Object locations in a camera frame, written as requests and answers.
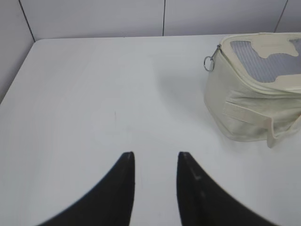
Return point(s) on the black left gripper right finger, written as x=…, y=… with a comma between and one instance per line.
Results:
x=202, y=202

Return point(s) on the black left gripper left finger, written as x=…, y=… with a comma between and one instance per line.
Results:
x=108, y=203

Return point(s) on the cream canvas zipper bag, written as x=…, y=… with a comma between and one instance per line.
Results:
x=253, y=90

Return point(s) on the silver zipper pull with ring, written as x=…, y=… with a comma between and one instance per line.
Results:
x=209, y=61

